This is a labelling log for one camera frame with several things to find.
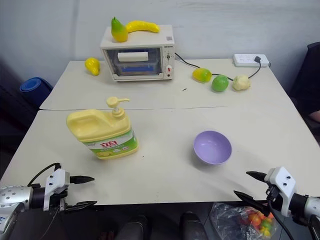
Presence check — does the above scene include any purple plastic bowl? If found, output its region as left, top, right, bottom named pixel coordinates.
left=192, top=130, right=233, bottom=166

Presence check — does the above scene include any yellow green toy mango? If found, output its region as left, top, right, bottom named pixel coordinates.
left=192, top=67, right=213, bottom=84

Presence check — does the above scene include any clear bag of toy fruit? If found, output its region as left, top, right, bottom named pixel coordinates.
left=209, top=201, right=280, bottom=240

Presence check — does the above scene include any blue rolled mat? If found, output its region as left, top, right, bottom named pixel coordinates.
left=19, top=76, right=54, bottom=97

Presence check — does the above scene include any yellow toy banana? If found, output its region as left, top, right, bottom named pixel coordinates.
left=125, top=20, right=161, bottom=34

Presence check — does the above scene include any black oven power cable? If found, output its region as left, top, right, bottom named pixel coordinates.
left=174, top=52, right=262, bottom=82

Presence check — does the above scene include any green yellow toy pear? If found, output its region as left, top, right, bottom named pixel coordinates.
left=110, top=16, right=129, bottom=43

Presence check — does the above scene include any green toy lime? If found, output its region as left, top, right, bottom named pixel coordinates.
left=211, top=74, right=230, bottom=93

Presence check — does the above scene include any yellow detergent pump bottle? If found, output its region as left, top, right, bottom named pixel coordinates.
left=66, top=96, right=140, bottom=161

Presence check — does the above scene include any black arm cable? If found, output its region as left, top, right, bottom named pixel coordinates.
left=265, top=192, right=296, bottom=240
left=26, top=162, right=62, bottom=188

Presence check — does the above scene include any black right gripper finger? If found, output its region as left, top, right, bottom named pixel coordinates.
left=233, top=190, right=272, bottom=218
left=245, top=170, right=268, bottom=184

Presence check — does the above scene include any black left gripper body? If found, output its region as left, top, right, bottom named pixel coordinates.
left=49, top=172, right=73, bottom=212

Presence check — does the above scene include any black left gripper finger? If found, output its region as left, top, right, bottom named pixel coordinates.
left=69, top=175, right=96, bottom=186
left=65, top=200, right=98, bottom=213

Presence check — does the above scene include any white power strip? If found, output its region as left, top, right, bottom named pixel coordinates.
left=232, top=53, right=271, bottom=68

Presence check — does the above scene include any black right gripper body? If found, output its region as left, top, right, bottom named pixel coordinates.
left=265, top=181, right=279, bottom=204

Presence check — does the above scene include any white toaster oven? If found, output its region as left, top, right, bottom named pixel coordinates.
left=99, top=24, right=175, bottom=83

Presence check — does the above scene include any dark rounded shape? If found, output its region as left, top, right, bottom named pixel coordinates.
left=179, top=211, right=209, bottom=240

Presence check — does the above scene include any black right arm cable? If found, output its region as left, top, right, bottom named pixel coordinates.
left=265, top=192, right=296, bottom=240

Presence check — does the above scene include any pale cream toy fruit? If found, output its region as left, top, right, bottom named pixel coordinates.
left=232, top=75, right=252, bottom=92

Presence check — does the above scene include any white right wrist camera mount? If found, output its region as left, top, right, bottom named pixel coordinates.
left=264, top=166, right=297, bottom=218

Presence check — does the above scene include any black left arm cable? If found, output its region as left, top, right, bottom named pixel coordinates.
left=26, top=162, right=62, bottom=188

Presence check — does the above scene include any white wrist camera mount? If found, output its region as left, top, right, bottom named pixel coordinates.
left=43, top=168, right=71, bottom=212
left=264, top=166, right=297, bottom=218

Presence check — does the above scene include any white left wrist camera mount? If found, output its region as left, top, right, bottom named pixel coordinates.
left=43, top=168, right=71, bottom=212

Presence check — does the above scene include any dark seated person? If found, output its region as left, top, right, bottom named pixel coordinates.
left=291, top=41, right=320, bottom=148

